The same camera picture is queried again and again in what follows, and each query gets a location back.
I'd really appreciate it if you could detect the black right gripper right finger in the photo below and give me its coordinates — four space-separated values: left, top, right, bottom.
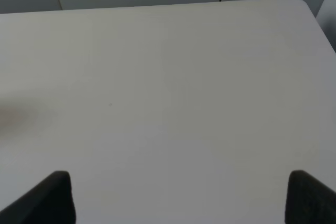
285 170 335 224

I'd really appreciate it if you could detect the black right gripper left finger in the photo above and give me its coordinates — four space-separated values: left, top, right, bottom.
1 171 77 223

